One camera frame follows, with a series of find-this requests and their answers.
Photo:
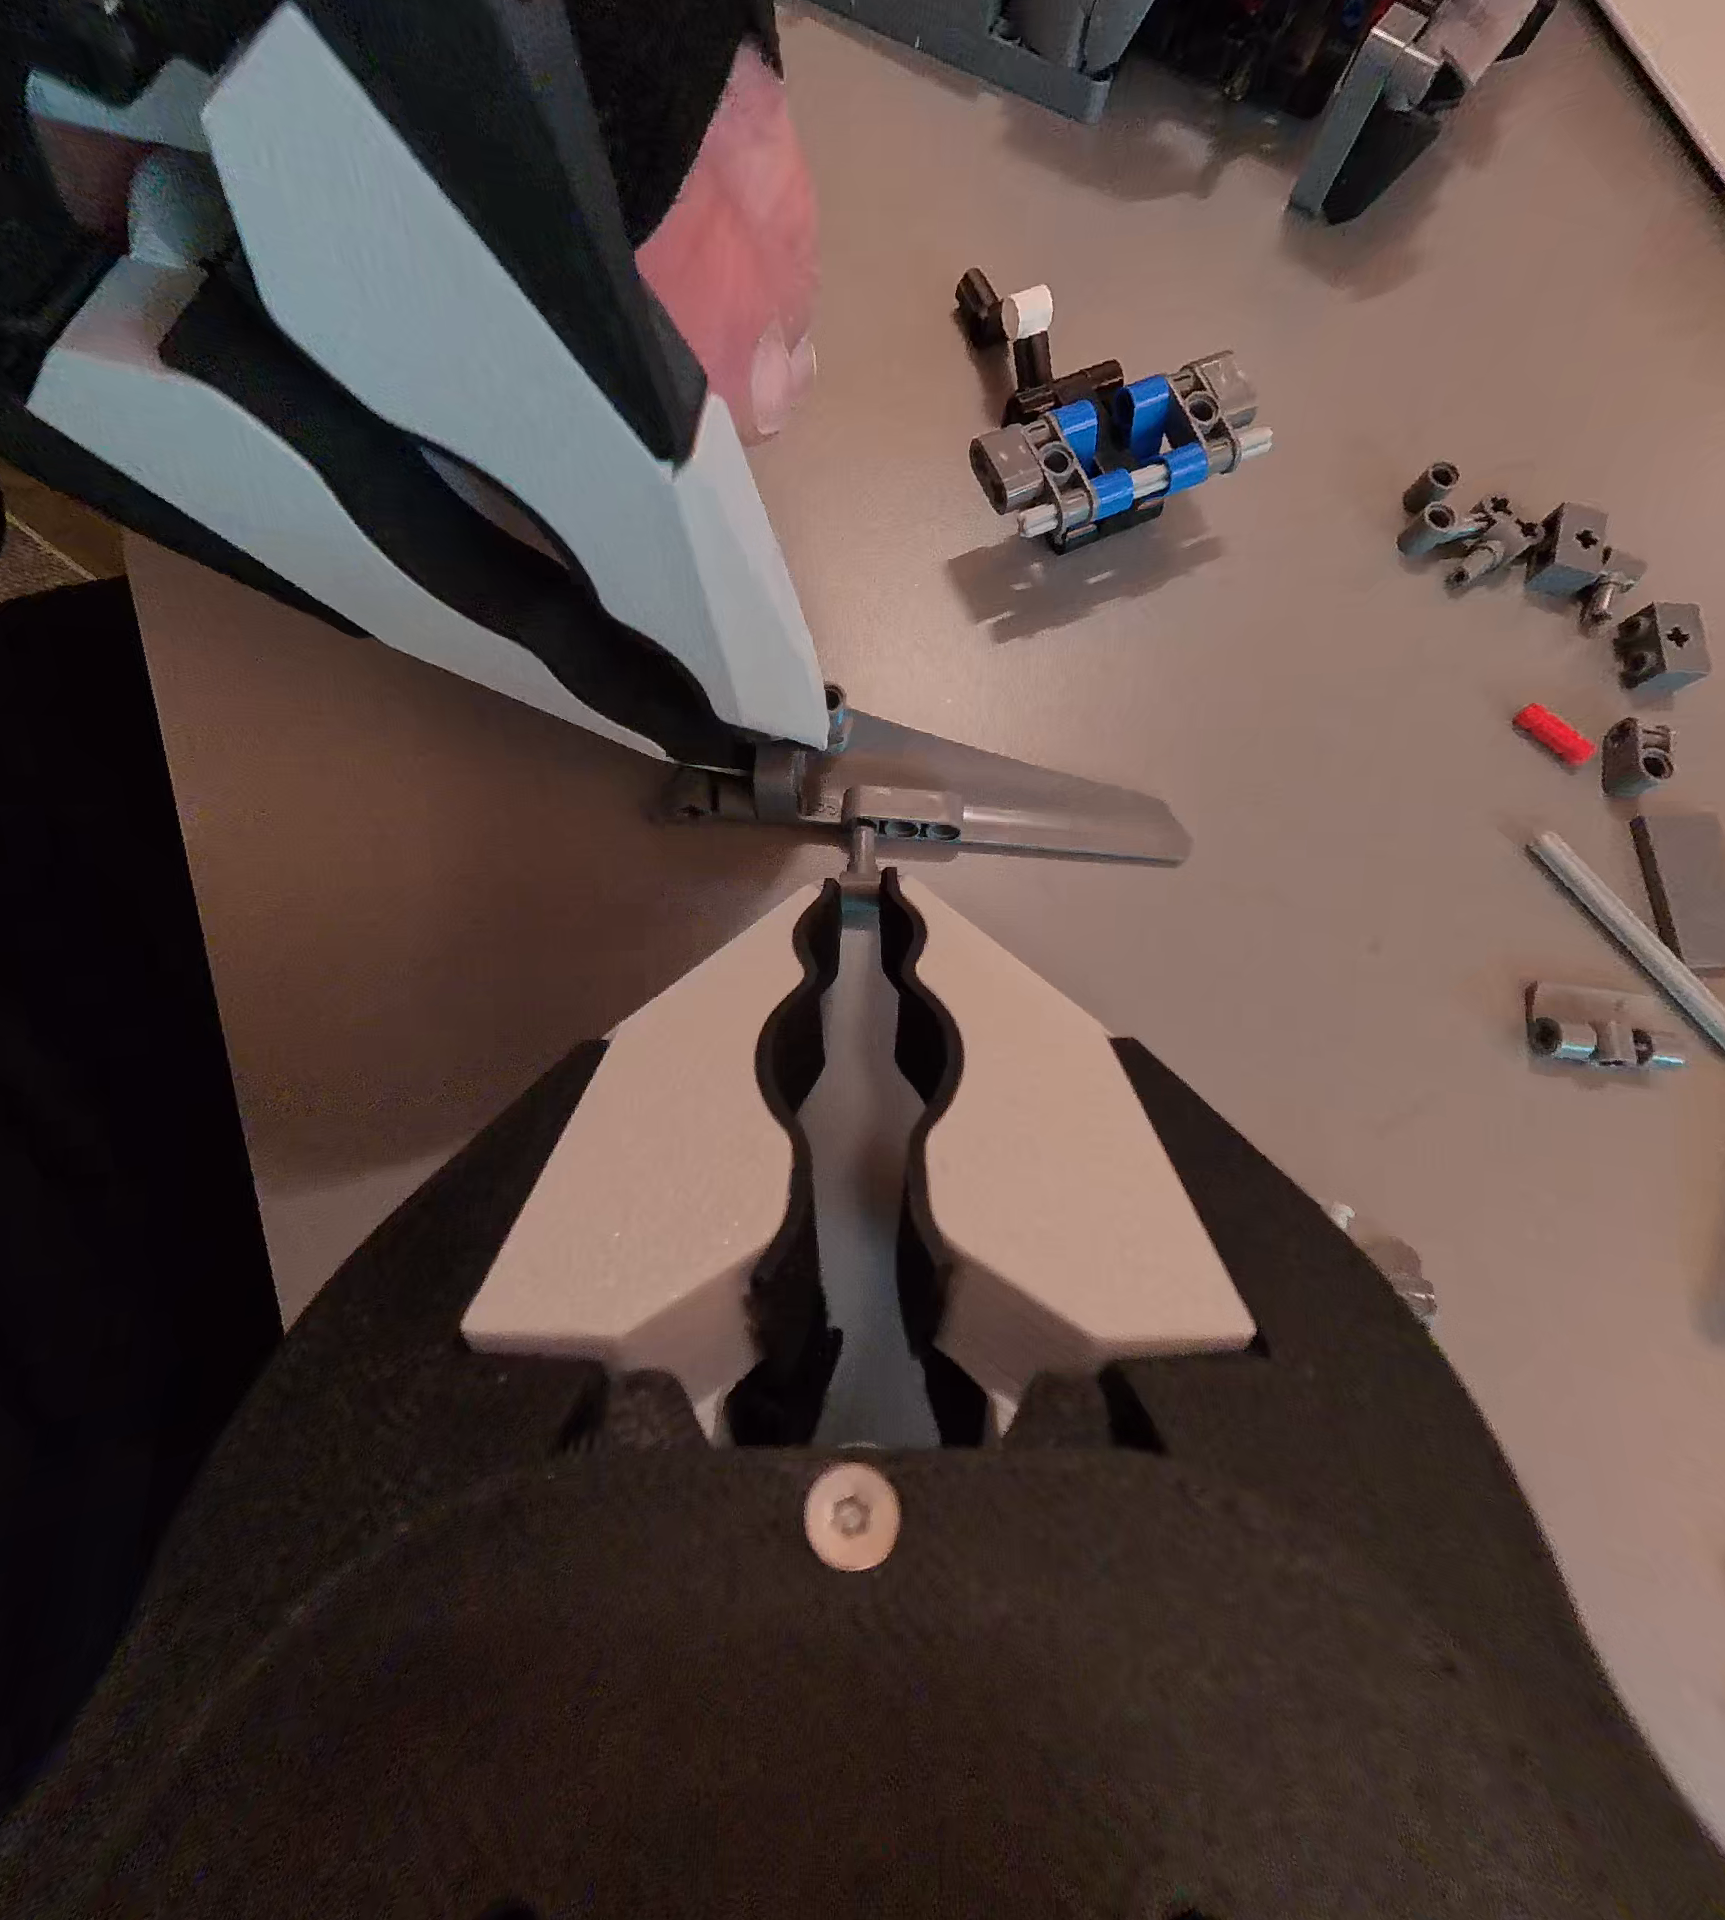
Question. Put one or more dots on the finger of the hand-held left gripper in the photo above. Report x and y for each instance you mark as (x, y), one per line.
(202, 464)
(428, 300)

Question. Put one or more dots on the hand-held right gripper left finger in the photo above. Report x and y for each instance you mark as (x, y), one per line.
(624, 1199)

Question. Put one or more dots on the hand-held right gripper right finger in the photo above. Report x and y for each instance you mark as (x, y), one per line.
(1086, 1186)

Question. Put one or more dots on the grey pointed lego panel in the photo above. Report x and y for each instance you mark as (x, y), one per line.
(1043, 810)

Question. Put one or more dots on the small grey lego axle pin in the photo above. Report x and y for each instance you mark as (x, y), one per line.
(864, 857)

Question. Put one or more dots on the grey lego pin connector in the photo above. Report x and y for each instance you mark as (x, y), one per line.
(835, 711)

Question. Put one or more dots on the light grey lego connector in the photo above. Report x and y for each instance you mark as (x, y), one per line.
(1402, 1274)

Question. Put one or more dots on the short grey lego beam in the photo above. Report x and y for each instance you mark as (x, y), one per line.
(1599, 1026)

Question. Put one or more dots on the long grey lego axle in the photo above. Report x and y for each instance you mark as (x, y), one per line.
(1642, 945)

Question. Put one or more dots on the red lego pin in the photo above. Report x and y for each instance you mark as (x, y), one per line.
(1553, 737)

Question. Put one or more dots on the partly built lego car chassis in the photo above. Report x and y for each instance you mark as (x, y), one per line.
(1043, 60)

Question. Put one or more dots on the dark grey flat lego panel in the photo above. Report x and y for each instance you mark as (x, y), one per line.
(1701, 892)

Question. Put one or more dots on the blue lego engine block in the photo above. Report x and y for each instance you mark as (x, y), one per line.
(1102, 449)

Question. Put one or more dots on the group of grey lego connectors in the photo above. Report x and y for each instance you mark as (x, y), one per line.
(1567, 549)

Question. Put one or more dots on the person's left hand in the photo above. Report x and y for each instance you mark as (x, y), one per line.
(751, 256)

